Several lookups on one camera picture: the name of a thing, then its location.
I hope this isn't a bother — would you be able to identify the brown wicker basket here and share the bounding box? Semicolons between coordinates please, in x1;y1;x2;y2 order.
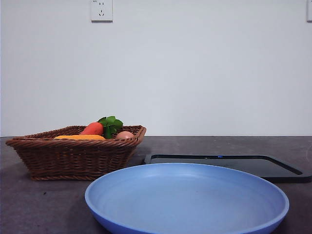
5;125;147;181

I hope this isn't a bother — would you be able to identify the black rectangular tray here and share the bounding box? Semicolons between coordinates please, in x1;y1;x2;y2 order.
143;154;312;184

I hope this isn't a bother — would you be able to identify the blue round plate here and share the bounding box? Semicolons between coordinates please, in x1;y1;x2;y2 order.
84;162;290;234

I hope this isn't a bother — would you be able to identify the orange-yellow corn cob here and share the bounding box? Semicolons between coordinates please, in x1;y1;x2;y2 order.
53;135;106;141

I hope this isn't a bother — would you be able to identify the orange carrot with green leaves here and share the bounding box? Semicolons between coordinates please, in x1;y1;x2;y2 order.
79;116;124;140

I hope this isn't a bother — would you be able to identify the white wall socket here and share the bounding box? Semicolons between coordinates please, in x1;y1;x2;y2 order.
91;0;114;23

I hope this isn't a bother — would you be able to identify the brown egg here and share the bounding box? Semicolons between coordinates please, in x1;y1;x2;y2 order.
116;131;135;140

